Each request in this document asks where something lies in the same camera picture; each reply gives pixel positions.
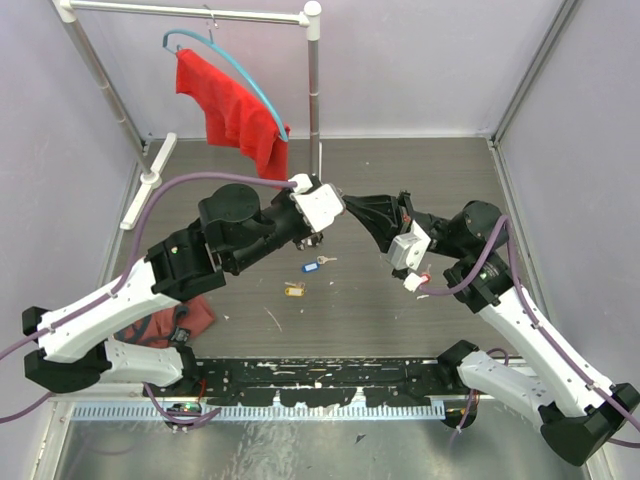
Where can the white slotted cable duct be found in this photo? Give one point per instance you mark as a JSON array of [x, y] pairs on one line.
[[356, 411]]

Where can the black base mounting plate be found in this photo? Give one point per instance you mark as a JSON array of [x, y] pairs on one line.
[[312, 382]]

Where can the wire keyring with keys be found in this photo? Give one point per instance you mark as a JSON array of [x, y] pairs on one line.
[[313, 241]]

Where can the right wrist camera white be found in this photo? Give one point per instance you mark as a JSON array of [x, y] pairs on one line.
[[406, 253]]

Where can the key with yellow tag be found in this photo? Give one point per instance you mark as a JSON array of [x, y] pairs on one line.
[[293, 289]]

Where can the metal clothes rack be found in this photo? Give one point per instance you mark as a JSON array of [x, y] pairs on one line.
[[121, 44]]

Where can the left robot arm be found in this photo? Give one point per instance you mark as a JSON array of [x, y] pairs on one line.
[[76, 344]]

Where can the blue clothes hanger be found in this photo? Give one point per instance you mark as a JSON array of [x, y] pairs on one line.
[[210, 43]]

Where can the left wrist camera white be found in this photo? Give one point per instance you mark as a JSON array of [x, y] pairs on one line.
[[319, 203]]

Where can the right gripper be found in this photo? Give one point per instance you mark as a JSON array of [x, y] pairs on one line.
[[383, 215]]

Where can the key with blue tag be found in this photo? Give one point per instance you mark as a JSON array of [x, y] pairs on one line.
[[315, 265]]

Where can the maroon shirt on table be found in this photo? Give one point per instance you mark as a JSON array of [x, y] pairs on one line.
[[171, 327]]

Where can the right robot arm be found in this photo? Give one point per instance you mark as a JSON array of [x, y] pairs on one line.
[[472, 257]]

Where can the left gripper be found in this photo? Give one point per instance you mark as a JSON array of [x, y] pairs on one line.
[[286, 198]]

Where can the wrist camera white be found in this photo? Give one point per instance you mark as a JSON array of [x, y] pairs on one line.
[[406, 253], [319, 203]]

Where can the key with red tag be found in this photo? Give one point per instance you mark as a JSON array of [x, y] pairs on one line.
[[426, 274]]

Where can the red shirt on hanger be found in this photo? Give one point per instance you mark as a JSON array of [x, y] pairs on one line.
[[234, 117]]

